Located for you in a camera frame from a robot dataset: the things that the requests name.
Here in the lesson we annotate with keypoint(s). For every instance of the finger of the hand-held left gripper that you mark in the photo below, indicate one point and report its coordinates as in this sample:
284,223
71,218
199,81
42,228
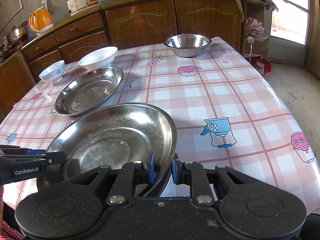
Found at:
53,158
37,152

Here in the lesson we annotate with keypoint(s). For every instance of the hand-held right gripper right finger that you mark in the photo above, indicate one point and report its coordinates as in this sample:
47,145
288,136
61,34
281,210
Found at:
175,170

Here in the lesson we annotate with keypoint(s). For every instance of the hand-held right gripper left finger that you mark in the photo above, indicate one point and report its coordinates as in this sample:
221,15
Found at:
151,167

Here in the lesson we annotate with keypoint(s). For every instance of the large steel plate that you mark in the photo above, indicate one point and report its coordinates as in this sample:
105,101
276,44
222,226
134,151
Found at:
112,135

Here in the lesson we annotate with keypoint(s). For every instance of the blue patterned white bowl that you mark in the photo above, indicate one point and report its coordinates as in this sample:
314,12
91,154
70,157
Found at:
52,71

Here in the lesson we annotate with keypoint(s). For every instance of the plain white ceramic bowl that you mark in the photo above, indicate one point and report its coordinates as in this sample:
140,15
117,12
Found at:
98,56

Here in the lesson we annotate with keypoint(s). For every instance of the deep steel bowl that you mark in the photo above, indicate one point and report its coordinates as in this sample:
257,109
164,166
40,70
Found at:
187,42

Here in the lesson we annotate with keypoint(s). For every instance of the red checkered garment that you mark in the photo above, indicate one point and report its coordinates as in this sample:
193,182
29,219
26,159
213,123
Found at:
7,231

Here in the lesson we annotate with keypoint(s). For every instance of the medium steel plate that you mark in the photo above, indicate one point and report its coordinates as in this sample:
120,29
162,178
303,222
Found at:
87,95

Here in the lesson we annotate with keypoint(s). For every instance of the dark red cooktop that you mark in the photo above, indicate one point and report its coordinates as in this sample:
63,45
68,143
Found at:
15,48

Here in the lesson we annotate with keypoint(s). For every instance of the steel cooking pot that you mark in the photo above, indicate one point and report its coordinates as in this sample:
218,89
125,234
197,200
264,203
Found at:
15,35

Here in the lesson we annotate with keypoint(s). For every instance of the orange electric kettle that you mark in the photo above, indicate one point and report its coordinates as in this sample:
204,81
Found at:
41,20

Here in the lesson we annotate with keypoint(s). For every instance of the red bag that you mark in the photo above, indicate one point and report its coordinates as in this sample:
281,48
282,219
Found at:
265,66

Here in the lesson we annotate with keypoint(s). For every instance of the brown wooden cabinet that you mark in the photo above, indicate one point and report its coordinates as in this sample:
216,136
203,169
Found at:
142,22

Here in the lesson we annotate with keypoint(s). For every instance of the white power strip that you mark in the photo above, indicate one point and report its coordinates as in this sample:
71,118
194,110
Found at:
44,3

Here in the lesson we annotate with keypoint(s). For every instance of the pink folded umbrella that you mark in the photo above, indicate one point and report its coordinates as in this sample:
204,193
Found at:
253,27

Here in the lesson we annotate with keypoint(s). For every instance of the wooden side shelf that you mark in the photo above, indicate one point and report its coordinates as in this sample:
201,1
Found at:
255,1

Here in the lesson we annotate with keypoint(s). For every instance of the glazed door with grey panel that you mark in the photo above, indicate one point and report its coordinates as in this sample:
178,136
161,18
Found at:
287,17

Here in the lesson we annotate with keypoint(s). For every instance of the black crumpled plastic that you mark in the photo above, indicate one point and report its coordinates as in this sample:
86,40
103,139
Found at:
271,5

